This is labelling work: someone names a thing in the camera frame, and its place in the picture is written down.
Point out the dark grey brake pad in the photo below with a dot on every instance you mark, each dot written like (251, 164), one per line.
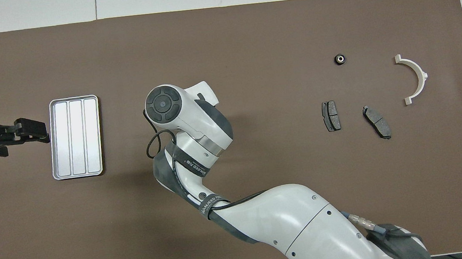
(331, 116)
(377, 122)

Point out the small black bearing gear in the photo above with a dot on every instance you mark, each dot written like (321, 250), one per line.
(340, 59)

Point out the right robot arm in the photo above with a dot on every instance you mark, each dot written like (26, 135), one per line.
(283, 222)

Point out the silver metal tray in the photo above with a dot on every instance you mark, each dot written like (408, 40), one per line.
(75, 137)

